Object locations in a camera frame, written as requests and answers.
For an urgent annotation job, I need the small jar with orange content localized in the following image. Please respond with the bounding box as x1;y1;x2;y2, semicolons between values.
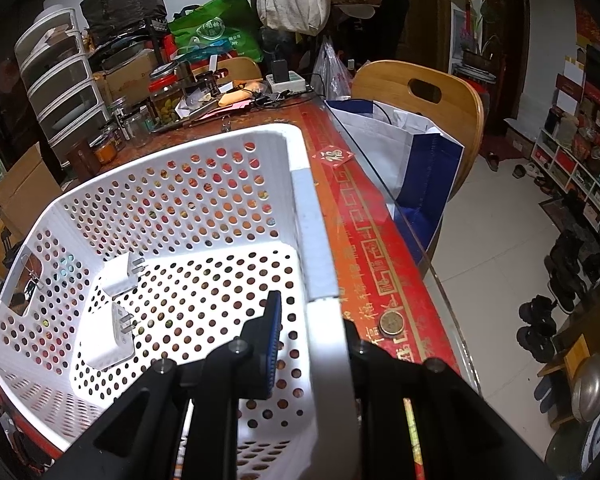
92;135;123;165

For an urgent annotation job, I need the pair of black boots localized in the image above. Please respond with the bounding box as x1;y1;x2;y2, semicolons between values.
545;230;588;311

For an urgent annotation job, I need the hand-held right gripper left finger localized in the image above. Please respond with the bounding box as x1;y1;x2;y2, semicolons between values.
45;291;282;480

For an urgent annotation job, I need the white storage shelf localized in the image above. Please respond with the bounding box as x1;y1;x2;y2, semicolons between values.
527;45;600;241

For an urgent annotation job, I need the pair of black shoes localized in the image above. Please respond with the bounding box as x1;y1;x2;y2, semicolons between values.
517;295;558;363

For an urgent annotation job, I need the metal bowl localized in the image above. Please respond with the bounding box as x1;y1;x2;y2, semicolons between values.
571;352;600;423

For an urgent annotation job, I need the wooden stool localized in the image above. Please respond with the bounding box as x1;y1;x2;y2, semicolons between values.
537;335;591;428

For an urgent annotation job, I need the red diamond paper sticker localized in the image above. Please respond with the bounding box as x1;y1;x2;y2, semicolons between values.
310;145;356;166

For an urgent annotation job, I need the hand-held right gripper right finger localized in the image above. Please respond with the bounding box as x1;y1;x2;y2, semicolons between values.
344;320;546;480

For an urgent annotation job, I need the large cardboard box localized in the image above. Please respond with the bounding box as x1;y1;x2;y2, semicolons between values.
0;142;63;241

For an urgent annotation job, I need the black bag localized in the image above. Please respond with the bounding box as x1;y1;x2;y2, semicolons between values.
80;0;167;43

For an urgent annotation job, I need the small white charger plug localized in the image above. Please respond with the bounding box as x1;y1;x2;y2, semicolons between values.
100;254;147;297

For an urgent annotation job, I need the green shopping bag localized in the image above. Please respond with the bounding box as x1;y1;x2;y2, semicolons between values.
167;0;265;63

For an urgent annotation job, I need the cardboard box with red print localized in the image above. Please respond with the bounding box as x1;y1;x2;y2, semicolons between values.
97;50;161;106

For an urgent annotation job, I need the bronze coin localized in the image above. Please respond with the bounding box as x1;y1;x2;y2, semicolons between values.
379;310;405;336

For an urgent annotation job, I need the white power strip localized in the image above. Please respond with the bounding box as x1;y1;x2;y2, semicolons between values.
266;72;308;93

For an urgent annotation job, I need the clear plastic bag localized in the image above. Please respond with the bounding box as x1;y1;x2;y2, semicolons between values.
311;35;353;101

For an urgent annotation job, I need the white and blue shopping bag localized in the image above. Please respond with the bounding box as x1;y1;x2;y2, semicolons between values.
325;99;465;266

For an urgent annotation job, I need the white perforated plastic basket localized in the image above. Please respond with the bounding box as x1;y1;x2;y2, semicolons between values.
0;125;362;480

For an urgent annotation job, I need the glass jar with red lid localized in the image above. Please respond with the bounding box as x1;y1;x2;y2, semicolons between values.
147;67;183;126

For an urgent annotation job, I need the wooden chair with handle hole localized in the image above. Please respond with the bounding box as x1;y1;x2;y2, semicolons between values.
351;60;485;266

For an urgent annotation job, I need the empty glass jar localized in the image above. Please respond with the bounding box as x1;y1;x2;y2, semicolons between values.
125;107;153;148

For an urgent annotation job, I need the red printed tablecloth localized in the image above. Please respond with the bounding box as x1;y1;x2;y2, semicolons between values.
45;95;476;480

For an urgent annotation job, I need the clear plastic drawer unit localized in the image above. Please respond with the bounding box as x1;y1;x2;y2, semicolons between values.
14;5;112;161

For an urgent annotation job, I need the potted plant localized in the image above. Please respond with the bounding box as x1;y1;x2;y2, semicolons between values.
472;0;506;56

